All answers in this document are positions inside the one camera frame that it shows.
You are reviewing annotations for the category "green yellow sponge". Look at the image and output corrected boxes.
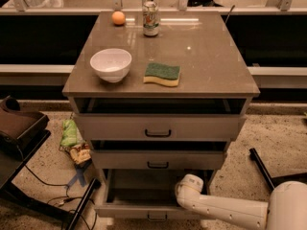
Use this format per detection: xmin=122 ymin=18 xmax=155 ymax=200
xmin=143 ymin=62 xmax=180 ymax=87

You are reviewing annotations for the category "grey drawer cabinet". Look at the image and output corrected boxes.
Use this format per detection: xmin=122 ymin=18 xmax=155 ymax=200
xmin=61 ymin=11 xmax=261 ymax=177

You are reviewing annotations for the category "green snack bag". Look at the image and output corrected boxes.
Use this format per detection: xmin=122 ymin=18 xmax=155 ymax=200
xmin=59 ymin=119 xmax=78 ymax=148

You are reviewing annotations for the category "grey middle drawer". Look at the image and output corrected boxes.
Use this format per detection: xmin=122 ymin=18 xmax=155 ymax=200
xmin=91 ymin=150 xmax=224 ymax=170

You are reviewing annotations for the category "grey drawer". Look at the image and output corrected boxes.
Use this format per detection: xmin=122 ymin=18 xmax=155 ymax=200
xmin=91 ymin=150 xmax=224 ymax=170
xmin=96 ymin=169 xmax=214 ymax=222
xmin=75 ymin=114 xmax=246 ymax=141

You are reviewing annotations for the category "white bowl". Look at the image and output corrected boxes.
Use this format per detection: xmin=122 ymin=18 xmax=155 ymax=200
xmin=90 ymin=48 xmax=132 ymax=82

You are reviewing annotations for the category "black stand leg right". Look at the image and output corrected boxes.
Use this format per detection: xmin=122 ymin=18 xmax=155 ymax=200
xmin=249 ymin=148 xmax=307 ymax=191

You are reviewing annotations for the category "brown snack bag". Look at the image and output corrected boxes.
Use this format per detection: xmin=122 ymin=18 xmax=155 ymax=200
xmin=69 ymin=143 xmax=91 ymax=165

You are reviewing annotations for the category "orange ball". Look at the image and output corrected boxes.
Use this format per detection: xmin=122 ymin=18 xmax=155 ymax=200
xmin=111 ymin=11 xmax=126 ymax=26

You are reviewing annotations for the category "black cable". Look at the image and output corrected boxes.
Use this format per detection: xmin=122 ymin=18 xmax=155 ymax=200
xmin=23 ymin=165 xmax=98 ymax=230

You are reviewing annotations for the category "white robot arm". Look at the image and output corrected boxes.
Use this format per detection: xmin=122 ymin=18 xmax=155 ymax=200
xmin=175 ymin=174 xmax=307 ymax=230

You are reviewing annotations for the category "dark brown box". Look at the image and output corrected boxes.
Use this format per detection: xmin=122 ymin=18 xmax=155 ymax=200
xmin=0 ymin=96 xmax=49 ymax=161

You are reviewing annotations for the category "black stand frame left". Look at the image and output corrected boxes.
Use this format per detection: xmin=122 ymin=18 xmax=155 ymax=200
xmin=0 ymin=130 xmax=101 ymax=230

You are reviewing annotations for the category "grey top drawer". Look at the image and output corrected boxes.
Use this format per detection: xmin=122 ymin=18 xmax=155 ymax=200
xmin=75 ymin=114 xmax=246 ymax=141

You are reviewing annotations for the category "soda can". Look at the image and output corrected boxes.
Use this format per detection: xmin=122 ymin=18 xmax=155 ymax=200
xmin=143 ymin=1 xmax=159 ymax=36

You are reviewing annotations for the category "grey bottom drawer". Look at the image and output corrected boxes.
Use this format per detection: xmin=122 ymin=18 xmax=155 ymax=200
xmin=96 ymin=169 xmax=214 ymax=222

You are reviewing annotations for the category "blue tape strip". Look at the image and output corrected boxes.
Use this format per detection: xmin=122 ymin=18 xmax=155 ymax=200
xmin=66 ymin=168 xmax=86 ymax=189

